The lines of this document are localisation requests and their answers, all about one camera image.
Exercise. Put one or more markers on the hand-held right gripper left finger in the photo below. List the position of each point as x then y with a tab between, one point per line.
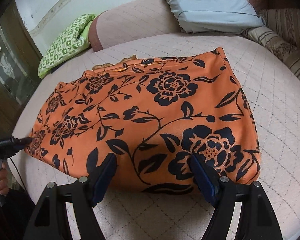
105	180

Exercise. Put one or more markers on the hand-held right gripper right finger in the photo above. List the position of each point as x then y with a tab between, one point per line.
202	181

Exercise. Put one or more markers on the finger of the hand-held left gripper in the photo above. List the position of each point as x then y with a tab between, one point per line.
17	142

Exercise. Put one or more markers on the orange black floral shirt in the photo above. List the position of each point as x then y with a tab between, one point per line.
145	120

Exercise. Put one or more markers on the wooden glass door cabinet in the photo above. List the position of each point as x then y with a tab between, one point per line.
10	67

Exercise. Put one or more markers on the green checkered pillow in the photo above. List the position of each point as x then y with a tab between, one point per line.
65	45

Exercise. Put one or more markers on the pink brown bolster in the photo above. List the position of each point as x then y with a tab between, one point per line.
130	22

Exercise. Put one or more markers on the striped beige cushion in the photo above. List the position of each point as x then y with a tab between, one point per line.
282	37

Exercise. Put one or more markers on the grey pillow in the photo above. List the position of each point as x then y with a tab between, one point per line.
210	5

